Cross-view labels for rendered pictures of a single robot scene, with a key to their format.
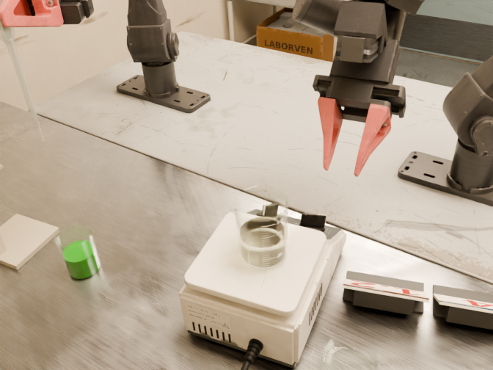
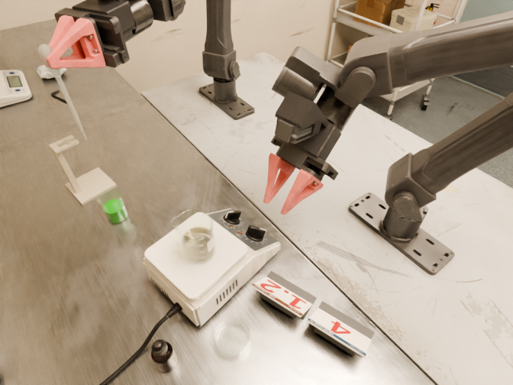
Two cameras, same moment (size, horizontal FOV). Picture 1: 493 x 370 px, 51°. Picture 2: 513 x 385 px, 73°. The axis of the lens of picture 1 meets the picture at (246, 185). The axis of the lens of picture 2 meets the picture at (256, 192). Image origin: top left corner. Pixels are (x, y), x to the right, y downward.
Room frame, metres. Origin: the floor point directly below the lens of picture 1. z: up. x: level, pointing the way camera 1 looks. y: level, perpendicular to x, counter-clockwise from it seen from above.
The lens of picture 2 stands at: (0.12, -0.19, 1.43)
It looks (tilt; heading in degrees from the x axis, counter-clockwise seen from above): 46 degrees down; 17
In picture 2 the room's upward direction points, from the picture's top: straight up
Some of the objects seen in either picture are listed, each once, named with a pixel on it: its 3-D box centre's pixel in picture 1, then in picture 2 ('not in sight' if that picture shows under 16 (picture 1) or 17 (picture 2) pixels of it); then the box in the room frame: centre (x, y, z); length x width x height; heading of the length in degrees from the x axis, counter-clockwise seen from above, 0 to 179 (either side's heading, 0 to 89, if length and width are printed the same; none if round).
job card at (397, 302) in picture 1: (384, 285); (284, 292); (0.39, -0.15, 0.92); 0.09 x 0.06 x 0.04; 72
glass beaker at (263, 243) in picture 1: (259, 228); (195, 236); (0.39, -0.01, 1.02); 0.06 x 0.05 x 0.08; 107
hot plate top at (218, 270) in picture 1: (257, 258); (196, 251); (0.39, -0.01, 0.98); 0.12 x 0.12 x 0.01; 65
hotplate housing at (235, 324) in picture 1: (267, 270); (211, 257); (0.41, -0.02, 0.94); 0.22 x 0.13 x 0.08; 155
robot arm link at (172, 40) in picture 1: (155, 47); (223, 68); (0.94, 0.15, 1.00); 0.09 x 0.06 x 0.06; 83
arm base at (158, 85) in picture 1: (159, 76); (224, 88); (0.95, 0.16, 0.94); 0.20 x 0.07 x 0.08; 54
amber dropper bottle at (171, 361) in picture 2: not in sight; (162, 353); (0.25, -0.01, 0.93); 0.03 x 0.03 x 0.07
